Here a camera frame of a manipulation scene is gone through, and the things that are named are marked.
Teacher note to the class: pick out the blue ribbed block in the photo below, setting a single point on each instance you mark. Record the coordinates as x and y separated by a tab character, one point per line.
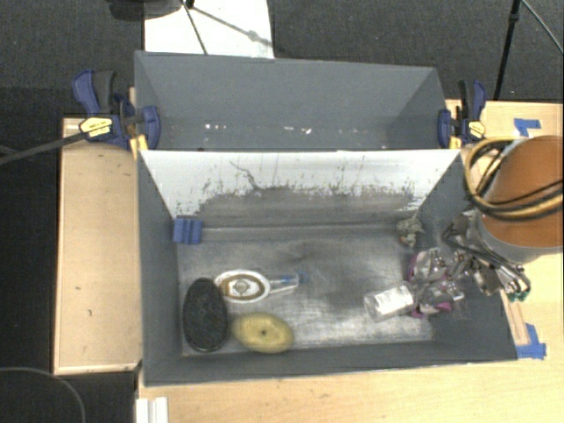
187	230

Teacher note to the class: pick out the black oval brush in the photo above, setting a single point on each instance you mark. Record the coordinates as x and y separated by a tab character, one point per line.
205	315

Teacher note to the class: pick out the grey metal bin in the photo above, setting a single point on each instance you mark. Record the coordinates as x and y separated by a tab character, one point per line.
282	183

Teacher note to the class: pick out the pale wood board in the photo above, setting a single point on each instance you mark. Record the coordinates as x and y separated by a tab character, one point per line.
97	258

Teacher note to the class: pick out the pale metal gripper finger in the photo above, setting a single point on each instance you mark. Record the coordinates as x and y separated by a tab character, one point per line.
436	264
451	292

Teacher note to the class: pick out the purple and clear plastic thing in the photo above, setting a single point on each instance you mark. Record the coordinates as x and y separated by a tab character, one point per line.
429	309

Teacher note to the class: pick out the white and brown oval cup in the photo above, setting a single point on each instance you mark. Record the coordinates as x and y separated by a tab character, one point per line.
241	285

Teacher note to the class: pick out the clear tube with blue cap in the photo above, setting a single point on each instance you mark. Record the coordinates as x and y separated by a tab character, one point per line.
286	281

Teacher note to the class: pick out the grey-green crumpled toy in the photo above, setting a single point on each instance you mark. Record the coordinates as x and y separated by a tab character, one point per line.
410	229

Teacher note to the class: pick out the yellow toy apple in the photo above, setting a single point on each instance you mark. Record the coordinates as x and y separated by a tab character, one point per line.
262	333

